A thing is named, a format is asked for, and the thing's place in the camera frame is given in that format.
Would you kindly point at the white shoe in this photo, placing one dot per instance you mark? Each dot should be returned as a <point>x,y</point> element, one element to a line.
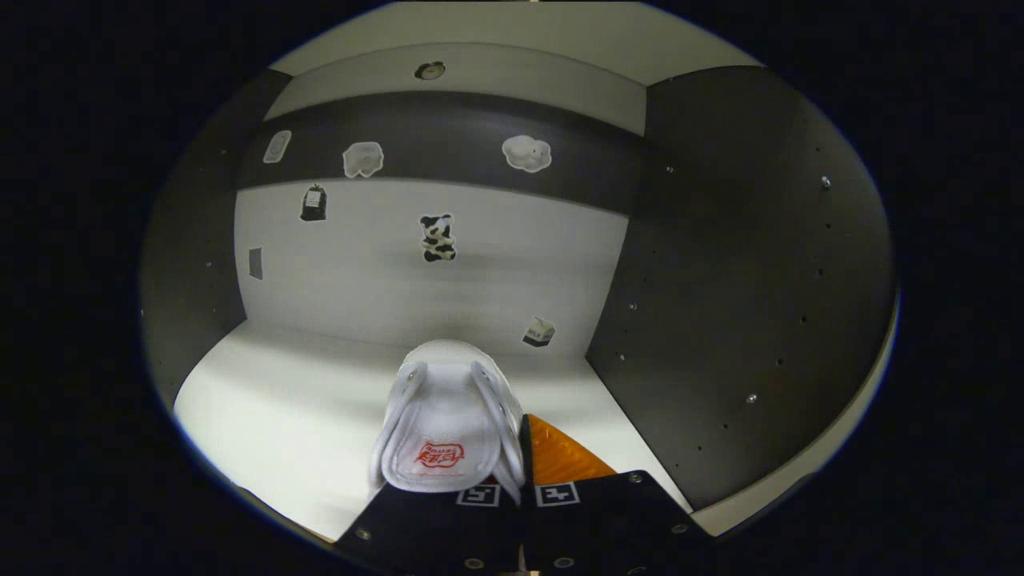
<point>448,400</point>

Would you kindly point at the white and grey shoe cabinet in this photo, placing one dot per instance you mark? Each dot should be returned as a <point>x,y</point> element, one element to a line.
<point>720,280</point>

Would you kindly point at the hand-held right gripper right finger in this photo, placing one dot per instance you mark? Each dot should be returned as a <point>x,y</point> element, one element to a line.
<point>600,520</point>

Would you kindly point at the white cabinet shelf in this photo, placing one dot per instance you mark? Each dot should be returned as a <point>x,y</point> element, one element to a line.
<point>296,400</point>
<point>520,32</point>

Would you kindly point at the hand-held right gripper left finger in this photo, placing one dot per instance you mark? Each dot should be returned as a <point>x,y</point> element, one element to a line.
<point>432,528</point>

